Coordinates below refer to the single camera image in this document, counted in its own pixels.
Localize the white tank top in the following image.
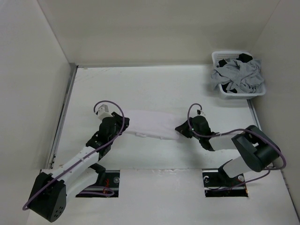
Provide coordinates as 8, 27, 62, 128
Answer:
124, 110, 185, 140

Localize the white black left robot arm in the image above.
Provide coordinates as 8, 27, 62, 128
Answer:
23, 112, 130, 222

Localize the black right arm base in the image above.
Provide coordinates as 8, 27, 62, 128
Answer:
202, 169, 248, 197

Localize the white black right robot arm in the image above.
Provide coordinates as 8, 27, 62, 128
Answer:
175, 116, 282, 186

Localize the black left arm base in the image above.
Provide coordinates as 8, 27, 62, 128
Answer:
76, 171, 120, 198

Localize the grey tank top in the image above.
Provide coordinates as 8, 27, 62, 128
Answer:
210, 59, 264, 94

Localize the white plastic laundry basket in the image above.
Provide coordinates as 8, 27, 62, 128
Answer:
210, 50, 266, 99

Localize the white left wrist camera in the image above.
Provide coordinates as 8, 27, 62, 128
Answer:
95, 104, 112, 120

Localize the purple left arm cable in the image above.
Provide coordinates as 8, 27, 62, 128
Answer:
22, 100, 125, 210

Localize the metal table edge rail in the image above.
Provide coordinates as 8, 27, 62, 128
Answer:
45, 63, 78, 169

